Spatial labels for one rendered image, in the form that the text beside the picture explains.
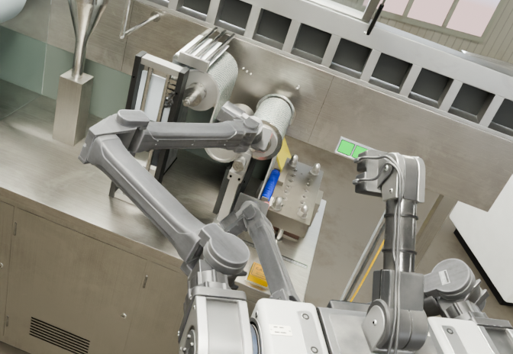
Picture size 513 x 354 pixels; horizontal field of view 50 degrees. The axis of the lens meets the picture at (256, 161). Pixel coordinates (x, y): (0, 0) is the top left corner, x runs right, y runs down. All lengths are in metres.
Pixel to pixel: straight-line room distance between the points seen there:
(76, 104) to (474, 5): 3.52
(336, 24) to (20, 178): 1.21
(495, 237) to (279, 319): 3.23
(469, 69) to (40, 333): 1.87
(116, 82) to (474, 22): 3.32
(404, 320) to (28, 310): 1.73
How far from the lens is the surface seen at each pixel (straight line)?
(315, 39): 2.11
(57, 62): 2.43
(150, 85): 1.77
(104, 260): 1.98
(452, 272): 1.16
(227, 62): 1.95
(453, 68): 2.05
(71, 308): 2.21
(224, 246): 0.96
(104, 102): 2.39
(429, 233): 2.54
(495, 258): 3.98
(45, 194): 1.96
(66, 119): 2.17
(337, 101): 2.09
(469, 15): 4.87
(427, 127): 2.12
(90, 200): 1.96
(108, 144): 1.11
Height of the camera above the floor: 2.11
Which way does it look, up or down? 30 degrees down
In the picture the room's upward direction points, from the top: 19 degrees clockwise
